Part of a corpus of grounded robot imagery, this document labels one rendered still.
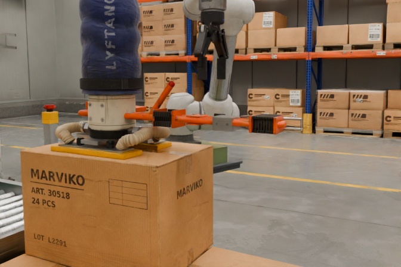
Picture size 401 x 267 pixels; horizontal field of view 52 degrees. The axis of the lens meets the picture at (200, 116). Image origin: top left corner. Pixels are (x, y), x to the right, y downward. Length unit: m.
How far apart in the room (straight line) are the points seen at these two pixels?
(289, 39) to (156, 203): 7.54
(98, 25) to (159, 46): 8.45
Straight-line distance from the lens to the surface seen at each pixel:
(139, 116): 1.45
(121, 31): 1.47
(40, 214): 1.65
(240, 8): 1.88
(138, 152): 1.42
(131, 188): 1.34
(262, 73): 10.18
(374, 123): 8.33
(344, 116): 8.39
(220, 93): 2.11
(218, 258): 1.61
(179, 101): 2.15
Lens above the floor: 1.23
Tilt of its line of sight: 6 degrees down
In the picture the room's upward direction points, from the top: straight up
